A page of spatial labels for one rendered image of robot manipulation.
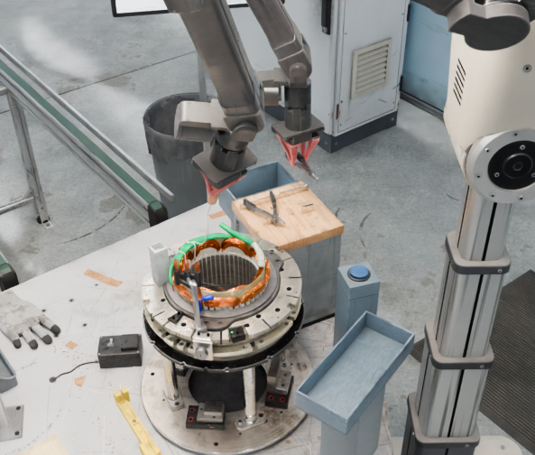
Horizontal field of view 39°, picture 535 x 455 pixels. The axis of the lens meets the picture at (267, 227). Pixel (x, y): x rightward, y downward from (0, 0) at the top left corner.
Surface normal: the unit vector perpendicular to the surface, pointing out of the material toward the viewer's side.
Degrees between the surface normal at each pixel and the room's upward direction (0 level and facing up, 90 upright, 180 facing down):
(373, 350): 0
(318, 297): 90
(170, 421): 0
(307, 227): 0
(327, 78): 90
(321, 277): 90
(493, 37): 124
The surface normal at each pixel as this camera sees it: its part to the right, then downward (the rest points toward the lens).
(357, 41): 0.61, 0.48
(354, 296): 0.29, 0.58
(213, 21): 0.06, 0.94
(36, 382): -0.01, -0.79
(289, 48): 0.05, 0.69
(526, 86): 0.00, 0.84
